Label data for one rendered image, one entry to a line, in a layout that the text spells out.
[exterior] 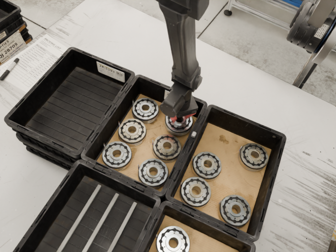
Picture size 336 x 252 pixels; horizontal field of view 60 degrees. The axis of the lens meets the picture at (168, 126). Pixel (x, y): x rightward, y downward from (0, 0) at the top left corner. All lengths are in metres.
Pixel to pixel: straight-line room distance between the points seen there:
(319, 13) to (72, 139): 0.94
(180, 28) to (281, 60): 2.20
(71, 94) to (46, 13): 1.81
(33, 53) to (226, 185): 1.11
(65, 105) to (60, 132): 0.12
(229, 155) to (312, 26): 0.52
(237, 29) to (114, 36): 1.53
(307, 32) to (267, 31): 1.88
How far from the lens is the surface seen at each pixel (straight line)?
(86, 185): 1.05
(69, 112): 1.20
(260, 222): 0.96
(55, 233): 1.03
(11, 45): 2.14
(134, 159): 1.07
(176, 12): 0.57
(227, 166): 1.10
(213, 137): 1.14
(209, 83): 1.46
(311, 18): 1.12
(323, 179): 1.39
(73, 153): 0.99
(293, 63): 2.80
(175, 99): 0.87
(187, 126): 1.09
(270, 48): 2.84
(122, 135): 1.08
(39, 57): 1.60
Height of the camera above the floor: 1.80
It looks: 59 degrees down
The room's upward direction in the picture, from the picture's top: 9 degrees clockwise
